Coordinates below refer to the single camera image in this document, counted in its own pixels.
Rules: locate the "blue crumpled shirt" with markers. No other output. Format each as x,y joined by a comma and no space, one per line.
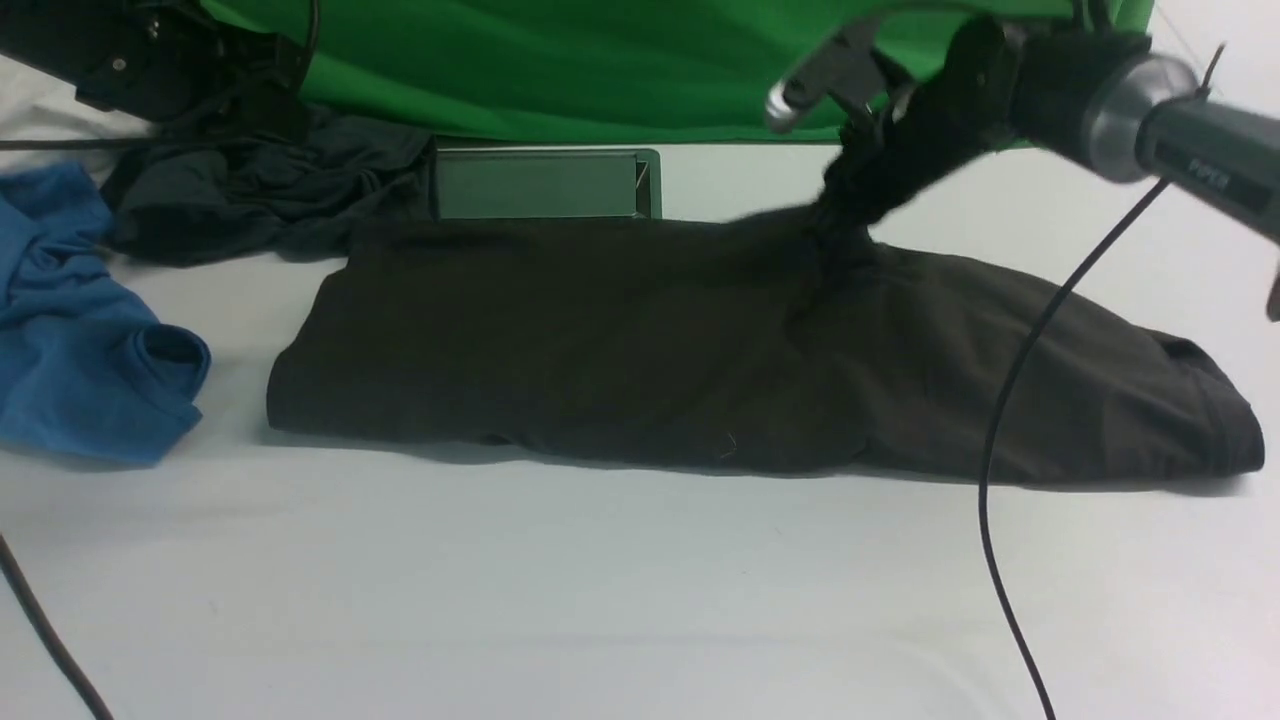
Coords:
87,370

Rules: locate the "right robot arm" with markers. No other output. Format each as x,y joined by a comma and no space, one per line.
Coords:
1159,120

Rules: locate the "green backdrop cloth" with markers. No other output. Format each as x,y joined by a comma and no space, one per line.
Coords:
588,71

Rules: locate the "dark green flat tray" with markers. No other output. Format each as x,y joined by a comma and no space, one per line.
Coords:
506,184

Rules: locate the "white crumpled shirt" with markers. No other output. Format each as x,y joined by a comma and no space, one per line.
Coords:
42,108

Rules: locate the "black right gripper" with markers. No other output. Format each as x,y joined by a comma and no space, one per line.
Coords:
1004,80

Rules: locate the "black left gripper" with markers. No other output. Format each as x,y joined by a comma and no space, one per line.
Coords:
167,62

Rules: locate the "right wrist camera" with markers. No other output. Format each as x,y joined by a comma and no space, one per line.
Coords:
846,66

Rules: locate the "dark teal crumpled shirt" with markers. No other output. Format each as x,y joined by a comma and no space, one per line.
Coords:
196,205

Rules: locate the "dark gray long-sleeve shirt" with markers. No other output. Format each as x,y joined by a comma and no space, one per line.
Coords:
684,345

